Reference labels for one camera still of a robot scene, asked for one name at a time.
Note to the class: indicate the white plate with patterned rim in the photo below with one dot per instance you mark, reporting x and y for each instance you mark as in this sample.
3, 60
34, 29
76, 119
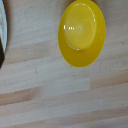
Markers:
2, 23

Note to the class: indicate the yellow plastic bowl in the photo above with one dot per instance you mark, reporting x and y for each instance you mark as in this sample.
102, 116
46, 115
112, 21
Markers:
81, 36

